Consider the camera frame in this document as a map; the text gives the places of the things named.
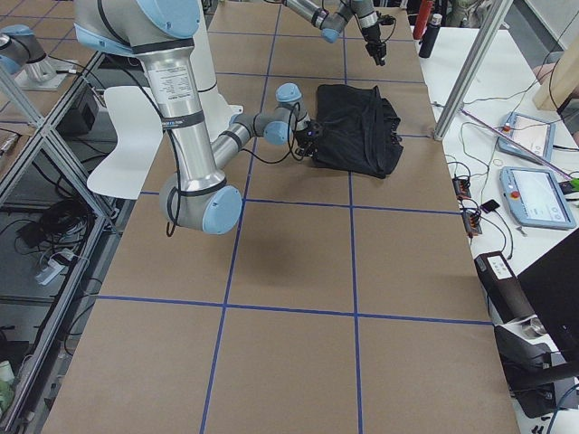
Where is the red bottle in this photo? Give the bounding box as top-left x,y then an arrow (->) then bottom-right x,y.
413,0 -> 434,41

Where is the aluminium frame post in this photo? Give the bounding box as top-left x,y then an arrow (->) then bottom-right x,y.
433,0 -> 513,141

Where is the black water bottle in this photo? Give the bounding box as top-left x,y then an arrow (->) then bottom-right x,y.
418,14 -> 442,59

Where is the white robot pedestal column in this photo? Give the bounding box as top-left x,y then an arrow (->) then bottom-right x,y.
190,1 -> 243,141

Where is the far teach pendant tablet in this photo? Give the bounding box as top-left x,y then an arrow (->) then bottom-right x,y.
499,112 -> 555,161

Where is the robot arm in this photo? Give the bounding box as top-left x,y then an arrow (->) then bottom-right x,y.
281,0 -> 395,66
74,1 -> 312,236

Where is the near teach pendant tablet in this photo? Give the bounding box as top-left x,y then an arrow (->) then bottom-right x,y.
499,166 -> 576,230

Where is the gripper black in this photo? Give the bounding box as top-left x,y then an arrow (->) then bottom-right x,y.
294,120 -> 324,158
361,24 -> 386,66

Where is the white plastic chair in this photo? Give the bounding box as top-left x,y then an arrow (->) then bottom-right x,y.
87,86 -> 163,200

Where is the black graphic t-shirt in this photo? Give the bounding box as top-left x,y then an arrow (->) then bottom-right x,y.
311,84 -> 403,179

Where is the teach pendant tablet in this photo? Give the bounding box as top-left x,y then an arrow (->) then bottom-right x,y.
499,112 -> 555,161
499,166 -> 576,230

